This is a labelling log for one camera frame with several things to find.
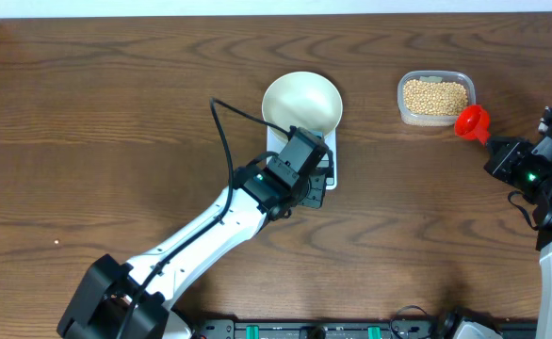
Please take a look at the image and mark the red plastic measuring scoop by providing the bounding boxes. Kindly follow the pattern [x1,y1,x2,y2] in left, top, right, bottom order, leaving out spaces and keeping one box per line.
[454,105,491,146]

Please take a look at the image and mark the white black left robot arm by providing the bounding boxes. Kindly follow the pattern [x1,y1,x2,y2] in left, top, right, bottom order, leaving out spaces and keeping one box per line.
[57,128,336,338]

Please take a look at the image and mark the cream round bowl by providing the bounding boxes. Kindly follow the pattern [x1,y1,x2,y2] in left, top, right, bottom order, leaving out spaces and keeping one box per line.
[261,72,343,137]

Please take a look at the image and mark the clear container of soybeans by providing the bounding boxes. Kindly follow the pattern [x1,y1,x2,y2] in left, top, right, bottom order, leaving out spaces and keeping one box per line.
[397,71,477,127]

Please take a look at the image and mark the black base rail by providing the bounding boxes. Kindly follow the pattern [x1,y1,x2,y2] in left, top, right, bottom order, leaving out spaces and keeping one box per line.
[192,305,537,339]

